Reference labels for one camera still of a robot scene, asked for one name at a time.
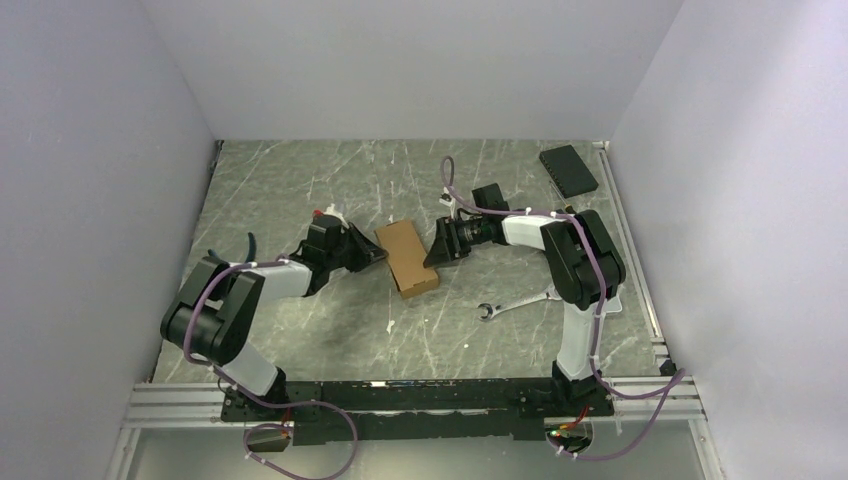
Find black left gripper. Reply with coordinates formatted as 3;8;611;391
326;222;389;273

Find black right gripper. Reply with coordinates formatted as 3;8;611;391
423;216;488;268

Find brown cardboard paper box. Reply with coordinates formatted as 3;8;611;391
375;219;440;300

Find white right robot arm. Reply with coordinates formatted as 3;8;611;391
423;183;626;415

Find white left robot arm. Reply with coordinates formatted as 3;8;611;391
160;214;387;420

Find black flat box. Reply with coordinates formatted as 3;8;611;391
538;145;599;199

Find silver combination wrench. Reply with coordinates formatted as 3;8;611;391
478;288;561;322

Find clear plastic lid case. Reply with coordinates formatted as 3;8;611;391
604;290;623;315

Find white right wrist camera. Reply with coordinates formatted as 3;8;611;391
438;190;458;217

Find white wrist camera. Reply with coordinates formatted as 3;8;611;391
312;203;349;228
438;190;458;217

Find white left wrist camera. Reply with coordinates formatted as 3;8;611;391
312;203;349;228

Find blue handled pliers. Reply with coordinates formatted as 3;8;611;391
207;232;257;263

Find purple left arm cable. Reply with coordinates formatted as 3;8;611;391
182;254;359;480

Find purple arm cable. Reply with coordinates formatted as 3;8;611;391
182;254;359;480
440;156;687;464

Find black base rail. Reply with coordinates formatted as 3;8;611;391
221;377;614;446

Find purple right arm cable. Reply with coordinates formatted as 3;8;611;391
440;156;687;464

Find aluminium frame rail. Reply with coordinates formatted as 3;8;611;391
105;376;726;479

